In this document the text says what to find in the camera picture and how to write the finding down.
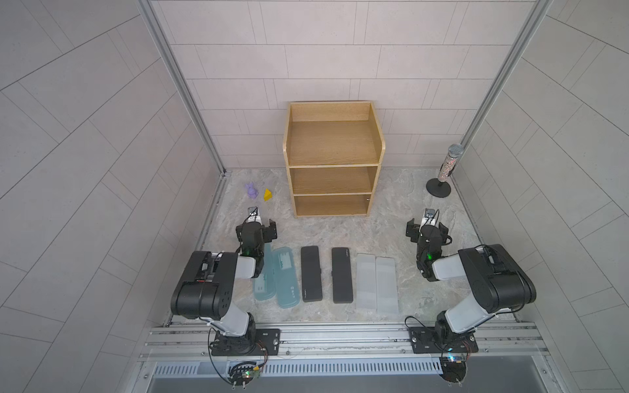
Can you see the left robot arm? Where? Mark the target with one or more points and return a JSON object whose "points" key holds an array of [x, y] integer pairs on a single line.
{"points": [[205, 289]]}

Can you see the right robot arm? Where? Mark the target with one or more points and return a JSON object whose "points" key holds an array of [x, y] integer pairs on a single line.
{"points": [[498, 285]]}

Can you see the teal pencil case outer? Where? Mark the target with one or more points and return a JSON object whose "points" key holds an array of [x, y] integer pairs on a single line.
{"points": [[264, 287]]}

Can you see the teal pencil case inner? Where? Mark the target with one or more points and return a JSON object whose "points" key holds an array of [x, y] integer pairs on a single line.
{"points": [[287, 289]]}

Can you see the teal pencil case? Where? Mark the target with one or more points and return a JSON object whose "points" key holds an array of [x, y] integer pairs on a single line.
{"points": [[264, 287], [287, 289]]}

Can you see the left circuit board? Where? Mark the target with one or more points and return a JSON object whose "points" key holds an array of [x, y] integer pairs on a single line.
{"points": [[242, 374]]}

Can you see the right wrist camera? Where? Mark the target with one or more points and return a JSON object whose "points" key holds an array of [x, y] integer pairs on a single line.
{"points": [[431, 217]]}

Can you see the purple rabbit toy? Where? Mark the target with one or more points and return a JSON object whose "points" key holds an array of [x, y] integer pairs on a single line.
{"points": [[252, 192]]}

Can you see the aluminium rail frame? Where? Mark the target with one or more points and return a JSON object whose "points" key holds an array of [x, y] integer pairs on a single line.
{"points": [[341, 349]]}

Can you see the wooden three-tier shelf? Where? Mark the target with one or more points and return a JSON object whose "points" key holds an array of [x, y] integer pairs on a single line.
{"points": [[333, 153]]}

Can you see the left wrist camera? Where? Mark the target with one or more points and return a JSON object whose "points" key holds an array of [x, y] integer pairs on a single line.
{"points": [[253, 215]]}

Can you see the black pencil case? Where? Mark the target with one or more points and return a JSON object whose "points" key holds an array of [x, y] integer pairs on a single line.
{"points": [[311, 283], [342, 276]]}

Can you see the circuit board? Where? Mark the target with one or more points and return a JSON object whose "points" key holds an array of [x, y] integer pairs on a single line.
{"points": [[242, 374], [453, 371]]}

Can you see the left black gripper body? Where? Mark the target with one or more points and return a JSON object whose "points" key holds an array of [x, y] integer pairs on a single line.
{"points": [[270, 230]]}

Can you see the right circuit board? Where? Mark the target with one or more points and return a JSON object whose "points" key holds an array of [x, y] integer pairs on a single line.
{"points": [[453, 371]]}

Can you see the glitter microphone on stand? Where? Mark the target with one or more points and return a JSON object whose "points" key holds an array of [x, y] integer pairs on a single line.
{"points": [[439, 186]]}

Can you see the translucent white case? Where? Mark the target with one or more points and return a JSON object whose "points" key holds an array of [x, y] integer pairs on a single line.
{"points": [[387, 294], [366, 291]]}

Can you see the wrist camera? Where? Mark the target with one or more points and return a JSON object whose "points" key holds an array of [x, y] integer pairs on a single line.
{"points": [[431, 217], [253, 215]]}

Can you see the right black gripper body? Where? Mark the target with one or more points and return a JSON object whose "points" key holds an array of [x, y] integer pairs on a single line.
{"points": [[411, 230]]}

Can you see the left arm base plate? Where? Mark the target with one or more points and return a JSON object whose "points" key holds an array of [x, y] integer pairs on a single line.
{"points": [[268, 341]]}

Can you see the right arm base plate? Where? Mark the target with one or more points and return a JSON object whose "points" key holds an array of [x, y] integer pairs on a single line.
{"points": [[428, 340]]}

